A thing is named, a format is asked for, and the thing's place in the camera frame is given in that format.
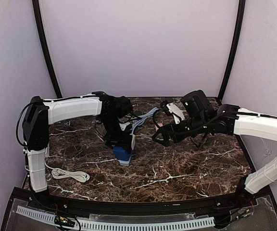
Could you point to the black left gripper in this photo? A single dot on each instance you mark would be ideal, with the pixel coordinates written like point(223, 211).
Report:
point(119, 142)

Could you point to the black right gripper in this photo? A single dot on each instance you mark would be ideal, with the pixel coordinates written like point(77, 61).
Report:
point(172, 132)

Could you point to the blue cube socket adapter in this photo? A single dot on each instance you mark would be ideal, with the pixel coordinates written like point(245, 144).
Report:
point(121, 154)

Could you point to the white cube socket adapter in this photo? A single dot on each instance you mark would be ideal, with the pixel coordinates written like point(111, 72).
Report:
point(133, 141)

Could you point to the pink charger plug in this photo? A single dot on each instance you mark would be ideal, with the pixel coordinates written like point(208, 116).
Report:
point(158, 125)

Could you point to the light blue power strip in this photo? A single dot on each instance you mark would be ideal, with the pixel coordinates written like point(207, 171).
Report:
point(136, 123)

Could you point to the white power strip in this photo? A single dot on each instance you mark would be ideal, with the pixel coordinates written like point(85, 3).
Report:
point(58, 174)

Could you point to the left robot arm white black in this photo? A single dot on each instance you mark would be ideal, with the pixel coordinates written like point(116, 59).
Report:
point(37, 116)

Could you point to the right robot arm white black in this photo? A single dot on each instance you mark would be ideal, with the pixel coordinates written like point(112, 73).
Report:
point(227, 119)

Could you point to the small circuit board right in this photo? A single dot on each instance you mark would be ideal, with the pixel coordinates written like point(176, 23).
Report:
point(244, 212)

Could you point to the small circuit board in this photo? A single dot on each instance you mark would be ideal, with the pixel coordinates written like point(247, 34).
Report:
point(63, 222)
point(244, 212)

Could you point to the small circuit board left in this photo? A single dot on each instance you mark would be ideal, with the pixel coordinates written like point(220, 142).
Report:
point(63, 222)

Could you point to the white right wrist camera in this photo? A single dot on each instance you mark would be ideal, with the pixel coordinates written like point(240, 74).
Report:
point(176, 112)

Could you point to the right black corner post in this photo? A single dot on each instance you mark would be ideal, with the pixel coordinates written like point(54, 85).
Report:
point(233, 49)

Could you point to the black corner post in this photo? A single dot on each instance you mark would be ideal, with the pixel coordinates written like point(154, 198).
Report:
point(233, 49)
point(45, 48)

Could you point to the white slotted cable duct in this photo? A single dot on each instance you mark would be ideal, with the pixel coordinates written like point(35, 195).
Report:
point(88, 225)

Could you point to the black front rail frame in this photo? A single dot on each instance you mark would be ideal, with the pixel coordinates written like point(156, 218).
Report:
point(222, 208)

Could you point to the left black corner post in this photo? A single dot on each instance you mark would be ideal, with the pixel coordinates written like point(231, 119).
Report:
point(45, 48)

